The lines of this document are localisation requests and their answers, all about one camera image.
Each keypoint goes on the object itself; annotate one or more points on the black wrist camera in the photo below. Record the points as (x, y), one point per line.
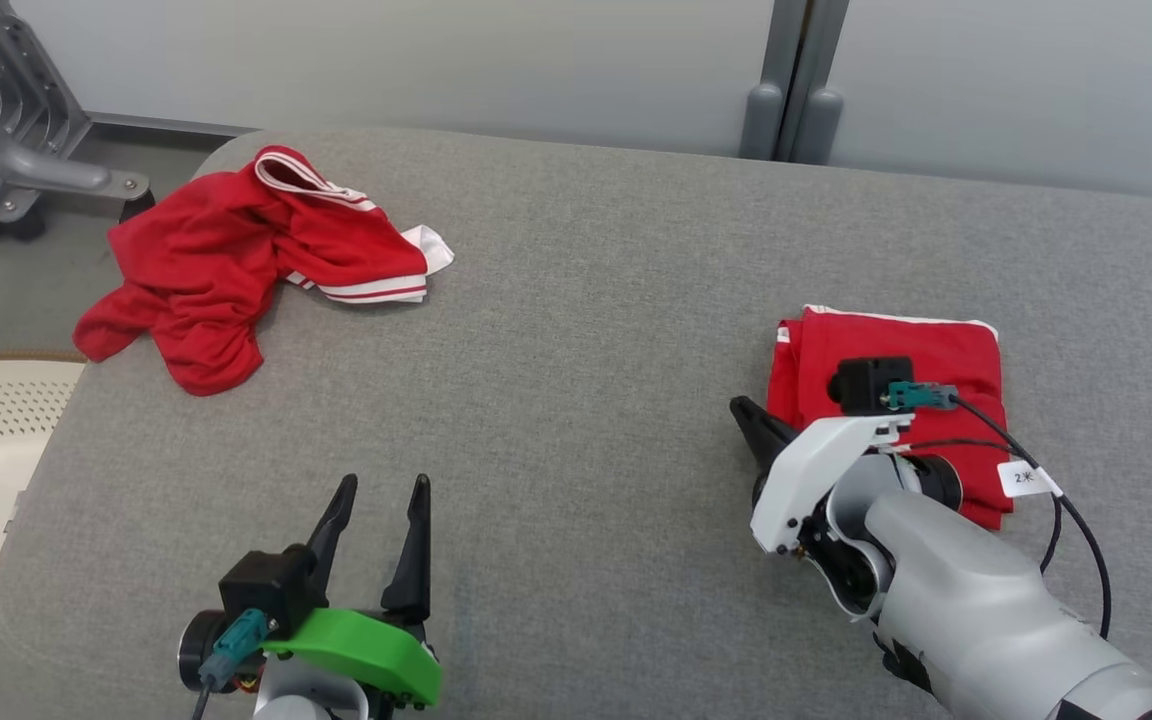
(866, 385)
(266, 590)

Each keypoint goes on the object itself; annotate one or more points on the teal left camera connector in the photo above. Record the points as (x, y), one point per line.
(236, 645)

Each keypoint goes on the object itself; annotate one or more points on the grey partition post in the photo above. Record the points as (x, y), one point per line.
(764, 120)
(818, 125)

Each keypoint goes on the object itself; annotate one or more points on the red shirt white sleeves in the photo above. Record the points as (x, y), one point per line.
(196, 270)

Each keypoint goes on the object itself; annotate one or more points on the grey partition base rail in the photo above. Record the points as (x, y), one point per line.
(186, 125)

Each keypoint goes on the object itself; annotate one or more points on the teal camera connector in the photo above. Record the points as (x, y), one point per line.
(921, 396)
(236, 645)

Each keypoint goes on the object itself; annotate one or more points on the grey metal stand frame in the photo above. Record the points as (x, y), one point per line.
(36, 170)

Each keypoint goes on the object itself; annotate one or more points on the red garment wide white stripe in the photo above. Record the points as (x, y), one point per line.
(946, 360)

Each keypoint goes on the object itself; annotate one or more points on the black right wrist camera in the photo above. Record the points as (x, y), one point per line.
(866, 385)

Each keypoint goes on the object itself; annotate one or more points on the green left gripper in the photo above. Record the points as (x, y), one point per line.
(366, 645)

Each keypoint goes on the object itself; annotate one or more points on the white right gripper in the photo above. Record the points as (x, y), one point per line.
(816, 460)

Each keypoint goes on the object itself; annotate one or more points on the black caster wheel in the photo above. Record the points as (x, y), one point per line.
(138, 206)
(11, 222)

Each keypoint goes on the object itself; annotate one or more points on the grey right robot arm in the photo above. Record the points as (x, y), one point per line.
(966, 600)

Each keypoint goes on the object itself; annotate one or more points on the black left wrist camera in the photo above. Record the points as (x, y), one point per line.
(266, 590)

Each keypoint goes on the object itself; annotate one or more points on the teal right camera connector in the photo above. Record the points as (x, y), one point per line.
(921, 396)

